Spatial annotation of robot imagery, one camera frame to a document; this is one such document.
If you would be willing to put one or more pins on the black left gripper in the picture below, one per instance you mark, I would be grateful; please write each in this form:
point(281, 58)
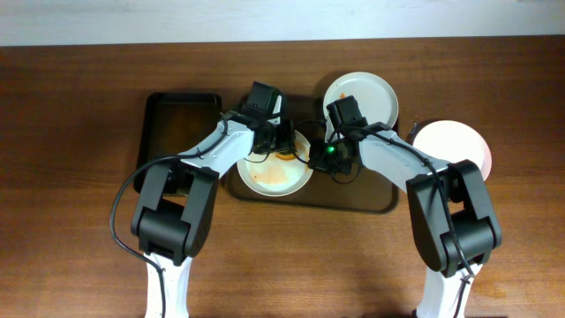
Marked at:
point(284, 138)

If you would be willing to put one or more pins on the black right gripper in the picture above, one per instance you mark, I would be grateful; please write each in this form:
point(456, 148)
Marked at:
point(320, 155)

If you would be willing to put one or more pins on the orange green scrub sponge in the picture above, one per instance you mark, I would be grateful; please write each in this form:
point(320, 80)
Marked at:
point(285, 155)

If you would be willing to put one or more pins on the white plate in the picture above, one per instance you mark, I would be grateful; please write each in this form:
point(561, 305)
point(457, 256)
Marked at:
point(269, 176)
point(376, 99)

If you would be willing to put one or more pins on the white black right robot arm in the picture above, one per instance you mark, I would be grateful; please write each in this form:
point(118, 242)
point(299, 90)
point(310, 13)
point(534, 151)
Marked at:
point(454, 226)

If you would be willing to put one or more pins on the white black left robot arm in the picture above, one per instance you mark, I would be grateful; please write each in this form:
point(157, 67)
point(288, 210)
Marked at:
point(173, 215)

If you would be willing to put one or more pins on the dark brown serving tray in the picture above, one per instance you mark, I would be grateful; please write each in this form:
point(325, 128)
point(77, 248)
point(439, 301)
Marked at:
point(365, 191)

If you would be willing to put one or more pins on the black water basin tray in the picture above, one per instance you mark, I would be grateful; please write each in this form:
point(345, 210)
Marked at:
point(176, 122)

